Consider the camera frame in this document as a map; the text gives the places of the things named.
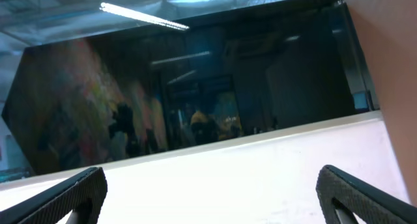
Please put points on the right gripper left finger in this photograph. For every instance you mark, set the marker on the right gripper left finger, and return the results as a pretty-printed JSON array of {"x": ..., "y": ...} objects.
[{"x": 81, "y": 196}]

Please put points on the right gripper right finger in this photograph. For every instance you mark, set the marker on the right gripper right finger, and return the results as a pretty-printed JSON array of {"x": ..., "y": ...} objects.
[{"x": 343, "y": 197}]

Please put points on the dark glass window panel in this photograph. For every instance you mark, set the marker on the dark glass window panel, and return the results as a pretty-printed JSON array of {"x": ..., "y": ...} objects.
[{"x": 85, "y": 82}]

